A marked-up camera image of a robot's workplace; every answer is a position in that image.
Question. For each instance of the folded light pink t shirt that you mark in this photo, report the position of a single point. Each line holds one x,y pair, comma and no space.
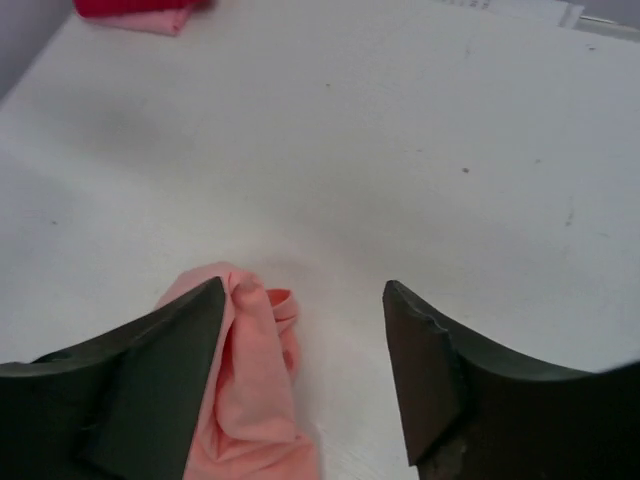
165,22

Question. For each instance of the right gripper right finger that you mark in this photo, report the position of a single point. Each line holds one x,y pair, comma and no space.
472,408

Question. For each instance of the salmon pink t shirt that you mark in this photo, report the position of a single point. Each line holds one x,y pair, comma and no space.
247,426

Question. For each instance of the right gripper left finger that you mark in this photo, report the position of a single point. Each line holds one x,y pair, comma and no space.
123,405

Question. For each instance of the folded red t shirt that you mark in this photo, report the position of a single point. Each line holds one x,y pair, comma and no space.
107,8

